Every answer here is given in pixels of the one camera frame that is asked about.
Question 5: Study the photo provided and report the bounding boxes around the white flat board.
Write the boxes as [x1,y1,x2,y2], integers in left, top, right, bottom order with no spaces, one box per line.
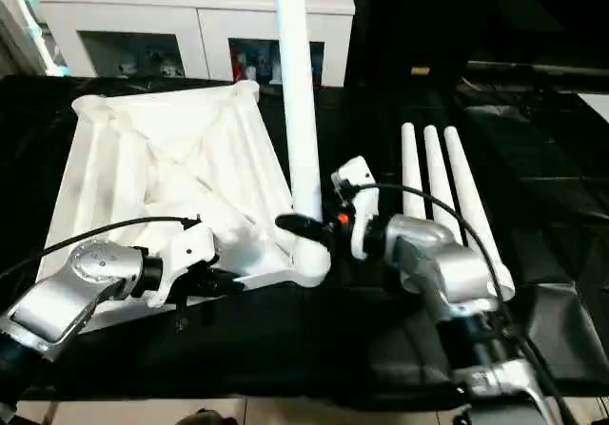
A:
[577,91,609,125]

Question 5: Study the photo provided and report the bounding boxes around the white glass-door cabinet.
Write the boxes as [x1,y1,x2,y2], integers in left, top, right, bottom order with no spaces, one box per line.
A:
[32,0,357,88]

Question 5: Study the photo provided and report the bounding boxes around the black metal bar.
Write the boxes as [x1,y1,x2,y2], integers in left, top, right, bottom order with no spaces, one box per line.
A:
[465,61,609,77]

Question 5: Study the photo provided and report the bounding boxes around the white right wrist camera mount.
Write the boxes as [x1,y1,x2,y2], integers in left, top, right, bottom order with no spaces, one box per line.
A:
[330,155,381,260]

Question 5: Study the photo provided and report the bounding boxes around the black work surface mat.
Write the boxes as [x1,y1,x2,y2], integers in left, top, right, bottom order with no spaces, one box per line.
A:
[0,75,609,400]

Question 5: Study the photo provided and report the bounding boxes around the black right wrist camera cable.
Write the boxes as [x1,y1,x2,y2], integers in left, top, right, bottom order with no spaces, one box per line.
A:
[340,182,570,425]

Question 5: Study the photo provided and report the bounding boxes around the white plastic table top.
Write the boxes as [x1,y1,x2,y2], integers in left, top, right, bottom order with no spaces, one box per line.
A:
[35,80,333,336]

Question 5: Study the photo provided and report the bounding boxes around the white and turquoise rack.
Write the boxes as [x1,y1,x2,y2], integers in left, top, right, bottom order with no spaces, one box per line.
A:
[0,0,68,77]

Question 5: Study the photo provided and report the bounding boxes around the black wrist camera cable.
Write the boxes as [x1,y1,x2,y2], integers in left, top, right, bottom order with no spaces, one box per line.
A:
[0,215,204,279]
[340,182,570,425]

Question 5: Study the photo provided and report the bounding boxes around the white plastic table leg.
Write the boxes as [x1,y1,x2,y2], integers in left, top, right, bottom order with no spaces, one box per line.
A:
[442,126,517,302]
[422,124,465,243]
[273,0,325,241]
[401,123,428,220]

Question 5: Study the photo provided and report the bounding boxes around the black left wrist camera cable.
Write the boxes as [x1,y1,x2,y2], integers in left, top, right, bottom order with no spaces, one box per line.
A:
[0,215,204,279]

